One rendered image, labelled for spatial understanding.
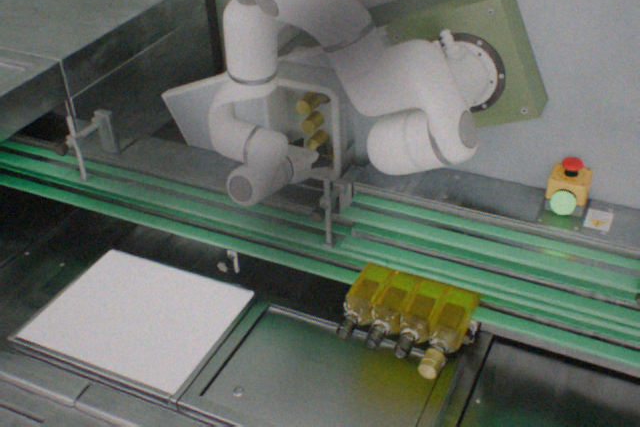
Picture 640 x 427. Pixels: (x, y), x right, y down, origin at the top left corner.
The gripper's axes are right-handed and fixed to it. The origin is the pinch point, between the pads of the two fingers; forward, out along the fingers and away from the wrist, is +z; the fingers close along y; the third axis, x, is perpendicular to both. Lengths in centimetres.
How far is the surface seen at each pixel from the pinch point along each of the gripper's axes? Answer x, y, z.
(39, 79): 1, -74, 0
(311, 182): -10.1, -1.8, 6.4
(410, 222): -6.1, 27.1, -9.7
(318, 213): -6.0, 10.8, -17.1
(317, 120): 6.1, 0.3, 1.8
